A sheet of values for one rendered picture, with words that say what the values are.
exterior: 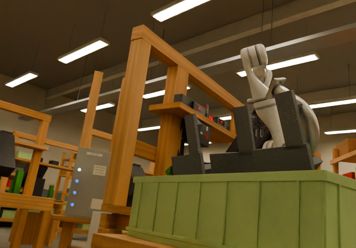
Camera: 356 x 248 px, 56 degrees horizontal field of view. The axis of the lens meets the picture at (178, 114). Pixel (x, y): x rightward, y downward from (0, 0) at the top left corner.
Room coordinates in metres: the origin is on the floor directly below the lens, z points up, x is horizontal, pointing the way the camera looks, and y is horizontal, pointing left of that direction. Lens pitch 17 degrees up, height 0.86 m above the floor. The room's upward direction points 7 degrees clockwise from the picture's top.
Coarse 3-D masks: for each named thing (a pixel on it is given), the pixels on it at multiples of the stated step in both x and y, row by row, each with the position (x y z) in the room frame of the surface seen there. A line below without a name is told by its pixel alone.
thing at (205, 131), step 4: (204, 124) 2.23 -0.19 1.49; (204, 128) 2.23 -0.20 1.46; (208, 128) 2.27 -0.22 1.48; (184, 132) 2.22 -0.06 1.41; (200, 132) 2.19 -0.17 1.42; (204, 132) 2.23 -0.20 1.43; (208, 132) 2.28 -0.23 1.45; (184, 136) 2.22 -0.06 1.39; (200, 136) 2.19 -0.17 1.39; (204, 136) 2.24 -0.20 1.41; (208, 136) 2.28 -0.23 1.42; (184, 140) 2.22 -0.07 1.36; (200, 140) 2.20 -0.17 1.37; (204, 140) 2.24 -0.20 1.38; (208, 140) 2.28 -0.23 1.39; (200, 144) 2.24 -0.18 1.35; (204, 144) 2.25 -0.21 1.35; (208, 144) 2.29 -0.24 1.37
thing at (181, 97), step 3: (174, 96) 2.08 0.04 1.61; (177, 96) 2.07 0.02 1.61; (180, 96) 2.05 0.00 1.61; (183, 96) 2.05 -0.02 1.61; (186, 96) 2.08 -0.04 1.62; (174, 99) 2.08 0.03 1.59; (177, 99) 2.06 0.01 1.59; (180, 99) 2.05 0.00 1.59; (183, 99) 2.06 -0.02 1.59; (186, 99) 2.09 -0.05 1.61; (189, 99) 2.11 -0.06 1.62; (183, 102) 2.06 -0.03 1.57; (186, 102) 2.09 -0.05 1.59; (189, 102) 2.11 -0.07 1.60; (189, 105) 2.12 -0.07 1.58
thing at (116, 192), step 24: (144, 48) 1.81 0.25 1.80; (144, 72) 1.83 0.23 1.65; (168, 72) 2.13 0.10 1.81; (168, 96) 2.12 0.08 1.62; (120, 120) 1.82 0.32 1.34; (168, 120) 2.10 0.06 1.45; (120, 144) 1.80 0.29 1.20; (168, 144) 2.09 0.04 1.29; (120, 168) 1.78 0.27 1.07; (120, 192) 1.80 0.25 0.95
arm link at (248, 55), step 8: (248, 48) 1.28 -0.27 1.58; (248, 56) 1.27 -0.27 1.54; (256, 56) 1.26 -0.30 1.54; (248, 64) 1.29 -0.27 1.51; (256, 64) 1.29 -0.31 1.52; (248, 72) 1.30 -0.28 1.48; (248, 80) 1.33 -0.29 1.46; (256, 80) 1.31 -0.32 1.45; (256, 88) 1.31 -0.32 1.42; (264, 88) 1.31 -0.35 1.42; (256, 96) 1.33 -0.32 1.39; (264, 96) 1.31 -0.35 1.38
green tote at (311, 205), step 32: (160, 192) 0.92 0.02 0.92; (192, 192) 0.82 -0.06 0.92; (224, 192) 0.73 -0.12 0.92; (256, 192) 0.66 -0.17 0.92; (288, 192) 0.60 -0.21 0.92; (320, 192) 0.55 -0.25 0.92; (352, 192) 0.60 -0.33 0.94; (160, 224) 0.91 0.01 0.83; (192, 224) 0.81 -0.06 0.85; (224, 224) 0.72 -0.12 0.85; (256, 224) 0.65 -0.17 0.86; (288, 224) 0.60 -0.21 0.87; (320, 224) 0.56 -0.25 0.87; (352, 224) 0.60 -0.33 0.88
